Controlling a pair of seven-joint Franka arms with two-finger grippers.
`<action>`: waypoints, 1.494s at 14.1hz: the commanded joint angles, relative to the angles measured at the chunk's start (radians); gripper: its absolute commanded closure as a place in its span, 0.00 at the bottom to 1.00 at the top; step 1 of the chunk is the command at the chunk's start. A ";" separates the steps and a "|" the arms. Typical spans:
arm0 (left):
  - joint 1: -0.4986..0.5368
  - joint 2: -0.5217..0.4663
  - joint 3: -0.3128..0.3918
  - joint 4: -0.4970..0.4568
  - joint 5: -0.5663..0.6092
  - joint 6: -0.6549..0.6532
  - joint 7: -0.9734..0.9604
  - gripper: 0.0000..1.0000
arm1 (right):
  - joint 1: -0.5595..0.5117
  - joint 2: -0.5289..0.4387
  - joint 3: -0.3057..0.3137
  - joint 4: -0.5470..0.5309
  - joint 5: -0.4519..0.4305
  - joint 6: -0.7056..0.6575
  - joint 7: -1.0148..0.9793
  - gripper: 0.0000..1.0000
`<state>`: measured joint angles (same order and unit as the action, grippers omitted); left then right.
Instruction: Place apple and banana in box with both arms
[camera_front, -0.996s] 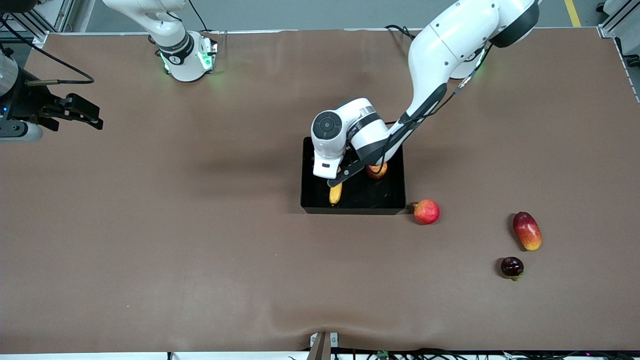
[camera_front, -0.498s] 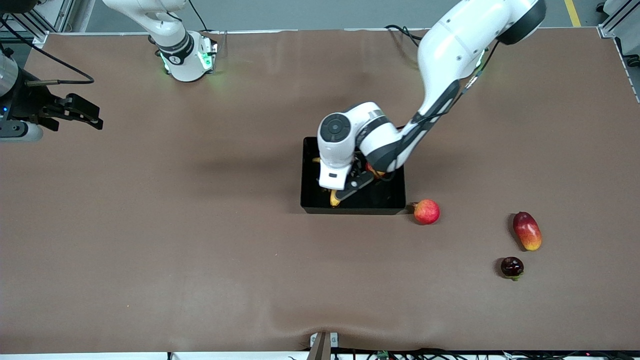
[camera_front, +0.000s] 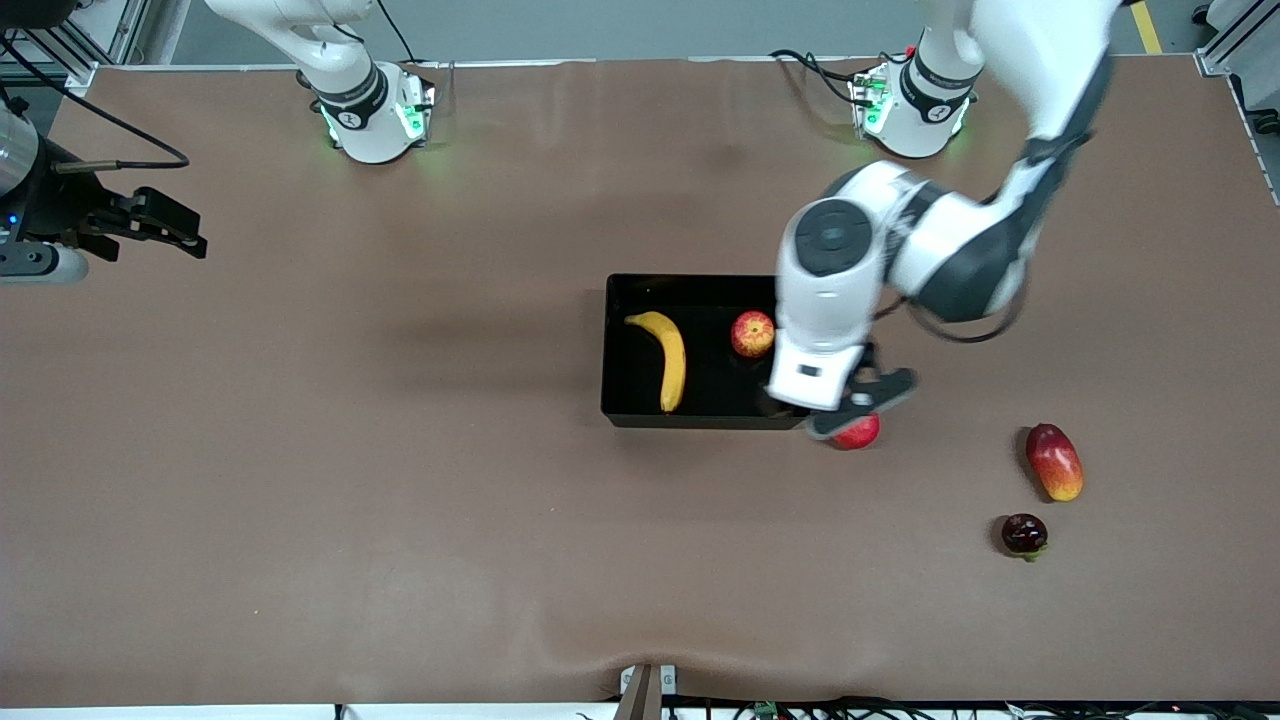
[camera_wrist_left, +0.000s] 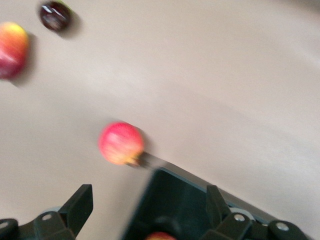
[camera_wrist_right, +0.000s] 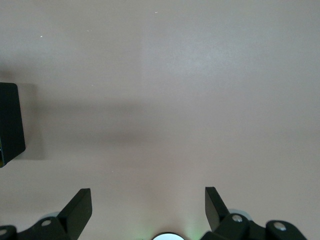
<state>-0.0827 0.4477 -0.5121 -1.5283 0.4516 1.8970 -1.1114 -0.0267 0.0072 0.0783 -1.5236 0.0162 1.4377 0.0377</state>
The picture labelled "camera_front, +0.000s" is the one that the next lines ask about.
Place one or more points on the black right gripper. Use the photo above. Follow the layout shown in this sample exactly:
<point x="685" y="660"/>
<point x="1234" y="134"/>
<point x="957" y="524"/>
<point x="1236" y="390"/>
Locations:
<point x="62" y="208"/>

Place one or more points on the red yellow mango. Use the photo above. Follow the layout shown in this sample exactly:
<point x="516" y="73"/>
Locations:
<point x="1055" y="462"/>
<point x="752" y="334"/>

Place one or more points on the yellow banana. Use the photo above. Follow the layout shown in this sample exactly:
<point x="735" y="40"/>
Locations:
<point x="672" y="360"/>

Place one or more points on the black plastic box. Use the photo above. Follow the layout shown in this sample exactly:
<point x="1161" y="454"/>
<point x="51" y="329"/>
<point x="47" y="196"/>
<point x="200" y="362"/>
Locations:
<point x="625" y="400"/>

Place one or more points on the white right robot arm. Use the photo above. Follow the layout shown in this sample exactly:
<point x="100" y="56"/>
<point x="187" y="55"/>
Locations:
<point x="350" y="110"/>

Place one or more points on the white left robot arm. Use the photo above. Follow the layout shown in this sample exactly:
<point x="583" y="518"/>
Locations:
<point x="830" y="300"/>

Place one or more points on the red pomegranate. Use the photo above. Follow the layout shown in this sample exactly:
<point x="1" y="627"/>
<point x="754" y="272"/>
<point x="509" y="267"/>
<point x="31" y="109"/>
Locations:
<point x="862" y="435"/>

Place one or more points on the dark purple mangosteen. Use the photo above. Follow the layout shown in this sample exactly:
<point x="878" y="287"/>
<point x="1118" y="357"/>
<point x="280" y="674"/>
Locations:
<point x="1024" y="535"/>

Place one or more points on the brown table mat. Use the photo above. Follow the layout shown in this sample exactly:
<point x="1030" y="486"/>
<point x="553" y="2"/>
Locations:
<point x="400" y="550"/>

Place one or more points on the aluminium frame profile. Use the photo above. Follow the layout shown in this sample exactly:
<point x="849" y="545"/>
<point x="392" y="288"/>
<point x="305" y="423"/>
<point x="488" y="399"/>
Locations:
<point x="80" y="72"/>
<point x="1240" y="40"/>

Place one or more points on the grey metal bracket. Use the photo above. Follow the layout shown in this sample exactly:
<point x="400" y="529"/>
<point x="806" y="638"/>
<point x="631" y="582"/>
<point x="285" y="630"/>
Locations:
<point x="645" y="695"/>

